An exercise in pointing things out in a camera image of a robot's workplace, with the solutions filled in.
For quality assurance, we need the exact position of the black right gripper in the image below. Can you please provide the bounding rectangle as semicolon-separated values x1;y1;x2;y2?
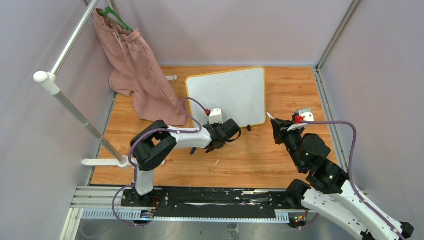
271;117;305;171

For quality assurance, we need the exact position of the white whiteboard marker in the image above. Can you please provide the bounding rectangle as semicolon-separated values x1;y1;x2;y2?
266;112;274;120

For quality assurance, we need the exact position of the yellow framed whiteboard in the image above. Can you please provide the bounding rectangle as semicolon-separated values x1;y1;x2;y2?
185;66;267;128

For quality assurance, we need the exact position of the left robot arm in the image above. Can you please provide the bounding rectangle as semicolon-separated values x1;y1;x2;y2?
128;119;242;207

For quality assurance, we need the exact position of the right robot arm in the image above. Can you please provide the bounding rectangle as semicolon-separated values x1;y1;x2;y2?
270;116;415;240

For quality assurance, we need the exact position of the pink cloth garment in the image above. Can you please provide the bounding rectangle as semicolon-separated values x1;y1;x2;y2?
92;8;187;126

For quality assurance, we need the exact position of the green clothes hanger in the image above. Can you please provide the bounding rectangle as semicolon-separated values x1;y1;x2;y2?
97;6;134;32

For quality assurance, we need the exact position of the metal clothes rack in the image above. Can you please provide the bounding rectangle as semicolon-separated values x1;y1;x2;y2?
33;0;178;169

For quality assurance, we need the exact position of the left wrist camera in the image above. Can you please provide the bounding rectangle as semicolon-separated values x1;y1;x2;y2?
204;108;224;125

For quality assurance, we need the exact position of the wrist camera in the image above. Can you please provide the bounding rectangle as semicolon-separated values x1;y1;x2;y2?
287;108;315;132
204;108;224;125

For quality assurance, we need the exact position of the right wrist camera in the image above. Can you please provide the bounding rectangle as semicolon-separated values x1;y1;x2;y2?
287;108;315;132

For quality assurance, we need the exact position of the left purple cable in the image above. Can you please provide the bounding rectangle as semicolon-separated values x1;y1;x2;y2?
111;96;211;228

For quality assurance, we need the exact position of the purple cable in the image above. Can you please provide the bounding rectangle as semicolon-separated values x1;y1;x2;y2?
295;115;407;240
111;96;211;228

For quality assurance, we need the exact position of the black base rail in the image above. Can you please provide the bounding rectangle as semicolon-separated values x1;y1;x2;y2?
71;185;321;229

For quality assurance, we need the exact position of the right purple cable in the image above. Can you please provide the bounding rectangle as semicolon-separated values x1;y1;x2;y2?
295;115;407;240

